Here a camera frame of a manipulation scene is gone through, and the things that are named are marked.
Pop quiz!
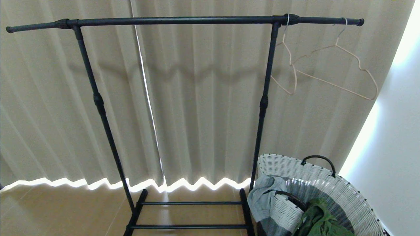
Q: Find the pink clothes hanger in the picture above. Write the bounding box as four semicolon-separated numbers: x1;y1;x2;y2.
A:
292;18;379;101
270;14;298;96

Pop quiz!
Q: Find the green sleeveless shirt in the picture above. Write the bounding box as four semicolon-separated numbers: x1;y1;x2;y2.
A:
292;197;357;236

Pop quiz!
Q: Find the black clothes rack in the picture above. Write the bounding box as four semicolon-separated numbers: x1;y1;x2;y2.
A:
6;14;365;236

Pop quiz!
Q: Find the white laundry basket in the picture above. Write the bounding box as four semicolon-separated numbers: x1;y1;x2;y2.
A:
256;153;391;236

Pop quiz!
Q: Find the pale grey garment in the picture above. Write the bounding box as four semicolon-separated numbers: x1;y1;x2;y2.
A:
247;176;287;223

